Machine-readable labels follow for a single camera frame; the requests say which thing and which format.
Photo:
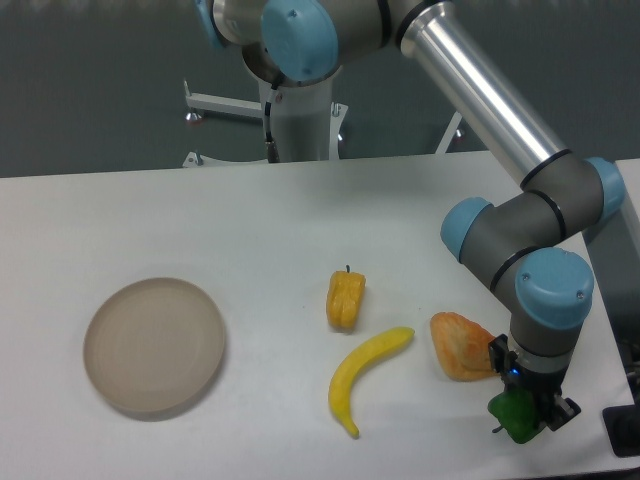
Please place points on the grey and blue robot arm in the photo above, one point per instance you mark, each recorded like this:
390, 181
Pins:
514, 249

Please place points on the orange toy pepper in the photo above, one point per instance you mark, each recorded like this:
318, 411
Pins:
461, 347

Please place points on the yellow toy banana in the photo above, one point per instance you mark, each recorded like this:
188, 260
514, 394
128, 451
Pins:
367, 355

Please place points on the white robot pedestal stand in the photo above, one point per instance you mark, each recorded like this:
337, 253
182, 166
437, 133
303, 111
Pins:
380, 105

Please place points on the beige round plate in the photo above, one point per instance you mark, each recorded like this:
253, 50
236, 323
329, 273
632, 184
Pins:
153, 349

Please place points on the black device at table edge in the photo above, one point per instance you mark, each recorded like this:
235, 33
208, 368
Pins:
622, 426

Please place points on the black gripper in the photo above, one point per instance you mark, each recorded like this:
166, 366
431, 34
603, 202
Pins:
551, 410

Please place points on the green toy pepper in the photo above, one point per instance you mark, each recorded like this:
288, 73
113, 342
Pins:
516, 413

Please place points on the yellow toy pepper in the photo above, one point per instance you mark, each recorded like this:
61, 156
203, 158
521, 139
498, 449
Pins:
344, 298

